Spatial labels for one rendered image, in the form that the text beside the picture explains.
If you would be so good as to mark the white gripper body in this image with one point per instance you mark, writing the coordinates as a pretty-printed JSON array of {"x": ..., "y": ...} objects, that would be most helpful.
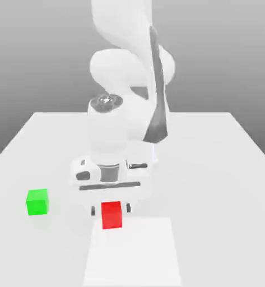
[{"x": 109, "y": 186}]

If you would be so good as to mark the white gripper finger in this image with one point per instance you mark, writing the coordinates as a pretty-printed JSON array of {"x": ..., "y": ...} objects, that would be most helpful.
[
  {"x": 93, "y": 210},
  {"x": 128, "y": 208}
]

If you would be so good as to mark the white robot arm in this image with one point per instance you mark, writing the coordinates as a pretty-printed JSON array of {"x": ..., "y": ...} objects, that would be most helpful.
[{"x": 114, "y": 67}]

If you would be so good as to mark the small red cube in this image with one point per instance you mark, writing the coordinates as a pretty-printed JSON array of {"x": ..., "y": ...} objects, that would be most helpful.
[{"x": 111, "y": 215}]

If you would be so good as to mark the small green cube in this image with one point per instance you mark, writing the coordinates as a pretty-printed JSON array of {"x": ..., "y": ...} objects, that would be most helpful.
[{"x": 37, "y": 202}]

